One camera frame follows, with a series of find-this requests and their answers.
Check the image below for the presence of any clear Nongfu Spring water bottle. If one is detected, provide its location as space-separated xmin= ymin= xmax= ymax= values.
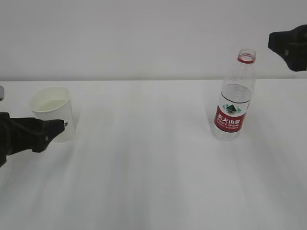
xmin=212 ymin=48 xmax=256 ymax=141

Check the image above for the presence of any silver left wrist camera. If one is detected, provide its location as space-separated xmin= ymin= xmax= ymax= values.
xmin=0 ymin=86 xmax=5 ymax=101

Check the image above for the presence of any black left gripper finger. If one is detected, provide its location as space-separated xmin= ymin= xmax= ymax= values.
xmin=0 ymin=112 xmax=66 ymax=166

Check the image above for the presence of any white paper cup green logo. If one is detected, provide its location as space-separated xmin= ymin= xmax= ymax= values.
xmin=28 ymin=87 xmax=75 ymax=143

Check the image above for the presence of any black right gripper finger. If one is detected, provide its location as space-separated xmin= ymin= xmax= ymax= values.
xmin=268 ymin=24 xmax=307 ymax=71

